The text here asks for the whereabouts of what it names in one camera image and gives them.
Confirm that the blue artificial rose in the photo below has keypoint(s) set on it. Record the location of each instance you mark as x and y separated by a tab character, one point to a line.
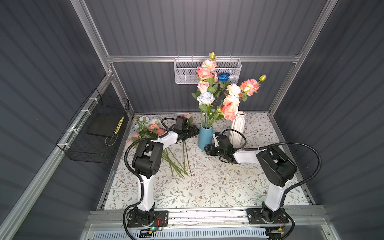
224	80

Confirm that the small pale pink rose stem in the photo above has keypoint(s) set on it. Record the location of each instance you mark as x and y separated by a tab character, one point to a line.
203	86

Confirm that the white peony flower stem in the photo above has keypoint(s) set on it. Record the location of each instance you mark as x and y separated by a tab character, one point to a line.
232	95

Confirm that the white wire mesh basket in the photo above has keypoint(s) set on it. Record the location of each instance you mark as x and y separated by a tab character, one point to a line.
185	69

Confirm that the blue ceramic vase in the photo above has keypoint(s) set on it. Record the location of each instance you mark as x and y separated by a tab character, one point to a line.
205	136

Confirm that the pink coral rose stem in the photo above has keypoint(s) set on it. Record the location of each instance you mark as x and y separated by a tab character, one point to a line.
226	111

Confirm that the black wire basket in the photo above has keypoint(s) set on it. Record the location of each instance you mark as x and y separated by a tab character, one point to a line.
91	137

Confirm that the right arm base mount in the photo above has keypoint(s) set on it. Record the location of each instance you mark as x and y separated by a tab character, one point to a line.
266	216

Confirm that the floral patterned table mat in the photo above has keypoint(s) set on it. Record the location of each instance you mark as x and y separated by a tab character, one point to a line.
209	182

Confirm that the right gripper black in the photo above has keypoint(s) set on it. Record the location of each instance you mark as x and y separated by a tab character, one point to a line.
210	148

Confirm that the pile of artificial flowers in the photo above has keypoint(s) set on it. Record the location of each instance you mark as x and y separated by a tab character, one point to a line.
143	157

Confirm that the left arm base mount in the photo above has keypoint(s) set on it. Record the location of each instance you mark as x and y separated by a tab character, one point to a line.
140	219

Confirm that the pink carnation flower stem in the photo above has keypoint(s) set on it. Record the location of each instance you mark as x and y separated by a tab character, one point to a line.
211	63

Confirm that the peach rose flower stem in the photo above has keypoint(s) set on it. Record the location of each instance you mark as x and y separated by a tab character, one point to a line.
250	87

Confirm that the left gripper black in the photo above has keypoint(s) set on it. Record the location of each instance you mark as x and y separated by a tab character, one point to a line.
192	133

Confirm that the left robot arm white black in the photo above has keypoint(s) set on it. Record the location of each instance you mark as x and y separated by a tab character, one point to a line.
146	201

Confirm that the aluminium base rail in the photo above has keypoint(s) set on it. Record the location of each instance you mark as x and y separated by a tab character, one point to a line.
209	217

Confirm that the large pink rose stem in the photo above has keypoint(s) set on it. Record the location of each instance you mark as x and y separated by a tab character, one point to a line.
205	75

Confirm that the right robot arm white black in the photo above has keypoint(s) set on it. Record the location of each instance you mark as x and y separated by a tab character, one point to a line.
277	166

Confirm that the white rose stem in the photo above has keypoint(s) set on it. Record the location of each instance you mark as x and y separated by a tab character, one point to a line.
209	112

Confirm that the white ribbed ceramic vase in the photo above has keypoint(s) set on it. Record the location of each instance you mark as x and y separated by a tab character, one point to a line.
238	124

